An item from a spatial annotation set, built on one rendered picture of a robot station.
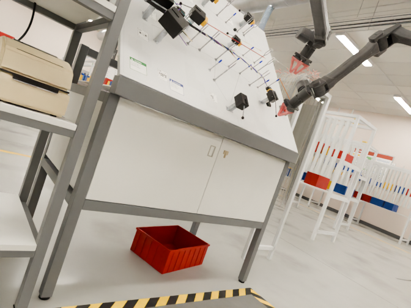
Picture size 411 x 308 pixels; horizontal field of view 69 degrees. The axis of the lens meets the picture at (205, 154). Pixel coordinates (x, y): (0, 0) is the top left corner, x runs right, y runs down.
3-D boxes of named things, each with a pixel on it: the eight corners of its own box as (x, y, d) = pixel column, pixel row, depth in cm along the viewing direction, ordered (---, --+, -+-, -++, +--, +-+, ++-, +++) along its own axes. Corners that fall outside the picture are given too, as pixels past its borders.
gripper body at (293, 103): (282, 100, 158) (293, 91, 154) (290, 102, 166) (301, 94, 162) (288, 110, 156) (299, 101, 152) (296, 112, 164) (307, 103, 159)
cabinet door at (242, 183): (264, 222, 180) (287, 161, 179) (197, 214, 145) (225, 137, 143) (261, 220, 182) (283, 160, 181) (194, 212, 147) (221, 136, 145)
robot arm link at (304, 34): (323, 46, 143) (331, 30, 143) (304, 34, 140) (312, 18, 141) (309, 53, 155) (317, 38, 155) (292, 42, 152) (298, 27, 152)
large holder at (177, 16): (139, 12, 124) (159, -13, 115) (167, 46, 129) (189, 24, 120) (131, 16, 119) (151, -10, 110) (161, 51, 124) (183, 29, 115)
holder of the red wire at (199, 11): (170, 10, 142) (185, -6, 136) (191, 28, 149) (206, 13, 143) (169, 16, 139) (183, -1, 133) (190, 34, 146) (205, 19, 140)
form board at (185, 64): (117, 76, 103) (119, 73, 102) (120, -83, 148) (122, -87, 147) (295, 154, 180) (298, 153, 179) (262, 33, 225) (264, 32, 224)
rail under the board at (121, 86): (295, 164, 179) (299, 154, 179) (114, 93, 102) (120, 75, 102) (288, 161, 183) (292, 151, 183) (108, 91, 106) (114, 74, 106)
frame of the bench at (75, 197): (245, 283, 185) (290, 162, 182) (39, 300, 108) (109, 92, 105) (191, 238, 231) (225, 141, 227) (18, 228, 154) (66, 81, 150)
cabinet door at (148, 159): (196, 213, 145) (224, 137, 143) (85, 199, 109) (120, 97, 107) (194, 212, 146) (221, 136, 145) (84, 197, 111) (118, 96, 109)
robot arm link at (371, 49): (386, 30, 144) (390, 49, 151) (377, 29, 149) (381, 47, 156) (314, 85, 147) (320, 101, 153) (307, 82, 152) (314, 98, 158)
